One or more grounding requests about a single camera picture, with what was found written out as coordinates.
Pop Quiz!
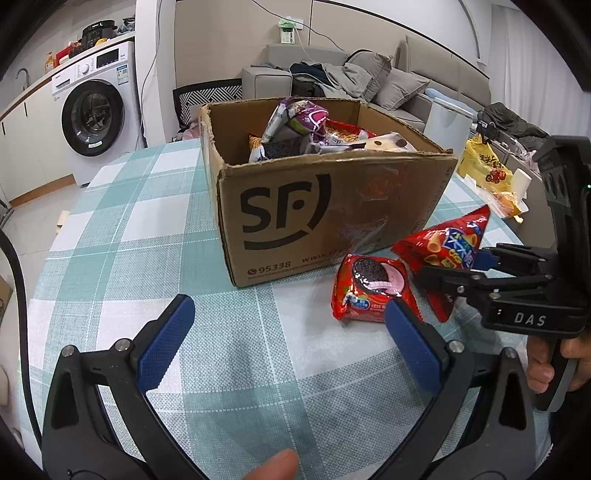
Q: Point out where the red triangular biscuit bag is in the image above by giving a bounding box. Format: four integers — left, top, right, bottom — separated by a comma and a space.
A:
391, 205, 491, 323

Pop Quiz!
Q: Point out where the red oreo pack pink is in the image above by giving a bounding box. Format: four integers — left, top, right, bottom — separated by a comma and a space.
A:
331, 254, 423, 323

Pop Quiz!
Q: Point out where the clear bread bun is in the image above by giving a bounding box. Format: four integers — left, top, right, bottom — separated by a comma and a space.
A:
363, 132, 417, 153

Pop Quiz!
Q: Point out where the white fried sticks snack bag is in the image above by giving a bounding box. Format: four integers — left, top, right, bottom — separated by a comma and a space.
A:
325, 119, 376, 145

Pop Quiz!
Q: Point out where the purple candy bag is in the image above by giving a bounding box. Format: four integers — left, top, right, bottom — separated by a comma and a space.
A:
260, 97, 329, 144

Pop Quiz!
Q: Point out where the blue oreo pack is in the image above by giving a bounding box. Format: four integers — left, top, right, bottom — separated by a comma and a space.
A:
249, 137, 310, 163

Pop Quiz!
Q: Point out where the person's right hand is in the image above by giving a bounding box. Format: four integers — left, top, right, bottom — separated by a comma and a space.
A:
526, 329, 591, 395

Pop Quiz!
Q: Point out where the person's left hand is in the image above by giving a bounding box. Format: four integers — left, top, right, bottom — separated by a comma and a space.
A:
243, 449, 298, 480

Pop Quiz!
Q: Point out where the white paper cup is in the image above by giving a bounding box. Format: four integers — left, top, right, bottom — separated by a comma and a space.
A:
510, 168, 532, 201

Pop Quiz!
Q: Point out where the yellow plastic bag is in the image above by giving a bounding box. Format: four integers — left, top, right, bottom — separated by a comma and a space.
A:
458, 134, 513, 192

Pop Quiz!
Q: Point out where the teal plaid tablecloth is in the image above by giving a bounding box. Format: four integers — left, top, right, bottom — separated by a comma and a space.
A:
25, 138, 551, 480

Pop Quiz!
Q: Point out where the brown SF cardboard box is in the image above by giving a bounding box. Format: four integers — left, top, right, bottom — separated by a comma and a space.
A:
199, 98, 457, 287

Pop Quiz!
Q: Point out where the grey sofa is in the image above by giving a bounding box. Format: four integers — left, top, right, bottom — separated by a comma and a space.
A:
242, 36, 491, 131

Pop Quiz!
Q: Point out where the grey sofa cushion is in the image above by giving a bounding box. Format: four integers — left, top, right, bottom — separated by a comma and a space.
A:
346, 49, 393, 102

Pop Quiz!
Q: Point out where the pile of clothes on sofa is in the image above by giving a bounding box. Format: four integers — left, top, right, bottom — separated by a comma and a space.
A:
290, 62, 373, 102

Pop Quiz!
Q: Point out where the white washing machine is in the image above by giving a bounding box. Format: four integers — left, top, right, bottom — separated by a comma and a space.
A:
51, 39, 145, 186

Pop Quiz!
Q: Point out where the black patterned chair back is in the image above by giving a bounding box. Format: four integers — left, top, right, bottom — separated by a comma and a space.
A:
172, 78, 242, 129

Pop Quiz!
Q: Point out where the kitchen faucet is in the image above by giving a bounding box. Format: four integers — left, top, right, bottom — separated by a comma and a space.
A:
15, 68, 31, 91

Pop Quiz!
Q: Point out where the black rice cooker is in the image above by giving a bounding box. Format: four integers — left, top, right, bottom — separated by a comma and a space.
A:
79, 19, 117, 48

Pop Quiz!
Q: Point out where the black cable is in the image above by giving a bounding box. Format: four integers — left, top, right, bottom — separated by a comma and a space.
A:
0, 227, 45, 448

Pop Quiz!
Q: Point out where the white wall socket charger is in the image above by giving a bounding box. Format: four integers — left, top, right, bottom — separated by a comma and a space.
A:
277, 17, 304, 45

